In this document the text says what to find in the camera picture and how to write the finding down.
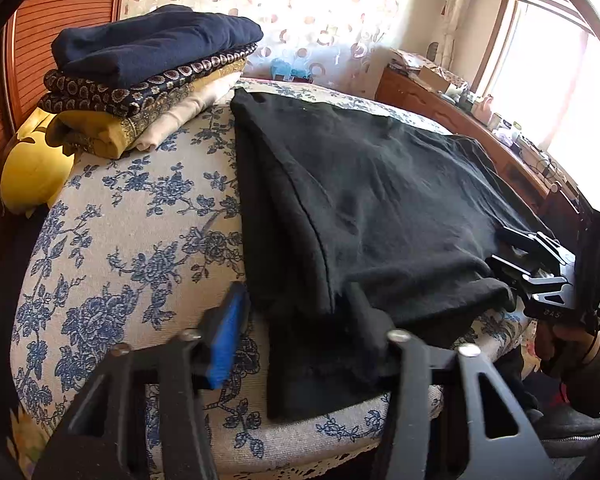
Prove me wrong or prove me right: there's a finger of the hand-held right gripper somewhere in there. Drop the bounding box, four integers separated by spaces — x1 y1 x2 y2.
497 227 577 268
485 255 573 307

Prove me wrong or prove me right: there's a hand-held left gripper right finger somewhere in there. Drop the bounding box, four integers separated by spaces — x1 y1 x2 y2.
347 282 555 480

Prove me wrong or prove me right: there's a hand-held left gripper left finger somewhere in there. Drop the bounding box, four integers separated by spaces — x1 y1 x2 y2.
32 281 253 480

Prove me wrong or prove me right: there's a black printed t-shirt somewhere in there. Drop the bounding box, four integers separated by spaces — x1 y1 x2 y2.
230 87 556 423

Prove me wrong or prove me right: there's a person's right forearm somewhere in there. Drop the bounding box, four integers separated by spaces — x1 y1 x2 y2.
555 335 600 417

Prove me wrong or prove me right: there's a stack of folded clothes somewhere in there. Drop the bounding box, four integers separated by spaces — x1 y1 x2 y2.
47 57 248 159

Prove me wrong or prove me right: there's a person's right hand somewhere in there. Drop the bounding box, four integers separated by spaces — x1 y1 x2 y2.
535 316 600 377

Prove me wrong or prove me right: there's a blue floral bed cover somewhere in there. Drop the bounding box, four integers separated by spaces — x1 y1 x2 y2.
10 77 537 480

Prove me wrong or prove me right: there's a wooden cabinet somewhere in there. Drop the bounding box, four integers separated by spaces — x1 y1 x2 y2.
375 67 583 213

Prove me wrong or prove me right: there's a black zippered garment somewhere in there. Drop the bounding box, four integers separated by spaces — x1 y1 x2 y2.
527 402 600 458

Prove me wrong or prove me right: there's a window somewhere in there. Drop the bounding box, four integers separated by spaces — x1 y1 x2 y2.
472 0 600 206

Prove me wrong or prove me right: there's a cardboard box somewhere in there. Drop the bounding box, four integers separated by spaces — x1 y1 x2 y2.
417 65 452 94

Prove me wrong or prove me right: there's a yellow pillow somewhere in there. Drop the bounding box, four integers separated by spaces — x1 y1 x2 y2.
0 107 79 219

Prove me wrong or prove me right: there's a folded navy patterned garment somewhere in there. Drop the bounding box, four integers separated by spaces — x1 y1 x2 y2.
37 42 259 117

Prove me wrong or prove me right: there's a light blue cloth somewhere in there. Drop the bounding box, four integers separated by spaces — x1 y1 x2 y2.
269 58 314 82

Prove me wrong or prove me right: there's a white circle-patterned curtain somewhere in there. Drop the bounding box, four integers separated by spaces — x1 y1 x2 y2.
116 0 463 102

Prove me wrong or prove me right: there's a wooden headboard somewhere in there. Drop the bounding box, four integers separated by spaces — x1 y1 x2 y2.
0 0 131 221

